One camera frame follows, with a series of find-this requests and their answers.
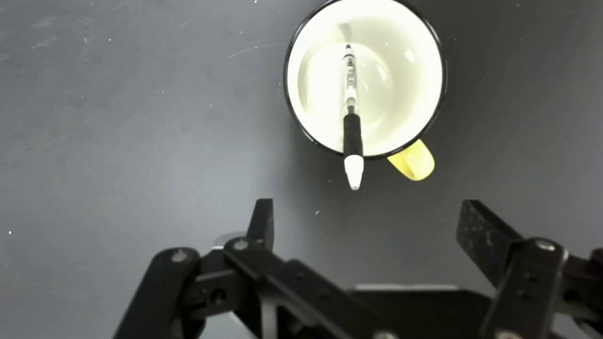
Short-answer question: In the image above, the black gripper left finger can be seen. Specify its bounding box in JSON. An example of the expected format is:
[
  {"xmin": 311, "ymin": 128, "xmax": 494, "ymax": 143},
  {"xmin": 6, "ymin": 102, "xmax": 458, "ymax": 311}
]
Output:
[{"xmin": 112, "ymin": 196, "xmax": 379, "ymax": 339}]

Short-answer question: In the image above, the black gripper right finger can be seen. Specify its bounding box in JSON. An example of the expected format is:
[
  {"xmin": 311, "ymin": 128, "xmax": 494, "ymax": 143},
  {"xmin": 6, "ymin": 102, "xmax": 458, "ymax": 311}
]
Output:
[{"xmin": 455, "ymin": 198, "xmax": 603, "ymax": 339}]

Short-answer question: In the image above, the white cup yellow handle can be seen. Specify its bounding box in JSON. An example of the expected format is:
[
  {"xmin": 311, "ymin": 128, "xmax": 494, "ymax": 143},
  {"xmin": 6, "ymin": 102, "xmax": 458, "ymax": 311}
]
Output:
[{"xmin": 283, "ymin": 0, "xmax": 449, "ymax": 184}]

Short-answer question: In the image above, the black and white pen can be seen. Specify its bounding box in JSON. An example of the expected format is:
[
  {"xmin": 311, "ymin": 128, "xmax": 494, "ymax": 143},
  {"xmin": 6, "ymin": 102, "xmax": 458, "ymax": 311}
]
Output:
[{"xmin": 340, "ymin": 41, "xmax": 368, "ymax": 194}]

